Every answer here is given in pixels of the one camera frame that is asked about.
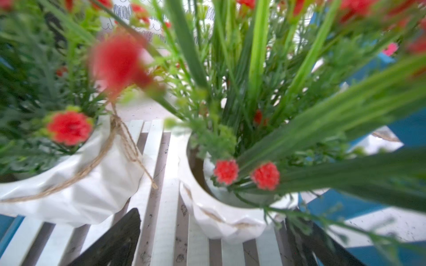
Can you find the red flower pot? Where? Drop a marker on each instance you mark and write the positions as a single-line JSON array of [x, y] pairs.
[[66, 155], [273, 92]]

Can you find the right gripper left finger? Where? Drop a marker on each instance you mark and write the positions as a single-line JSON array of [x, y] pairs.
[[116, 247]]

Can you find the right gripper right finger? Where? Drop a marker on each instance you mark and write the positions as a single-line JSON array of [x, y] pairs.
[[310, 245]]

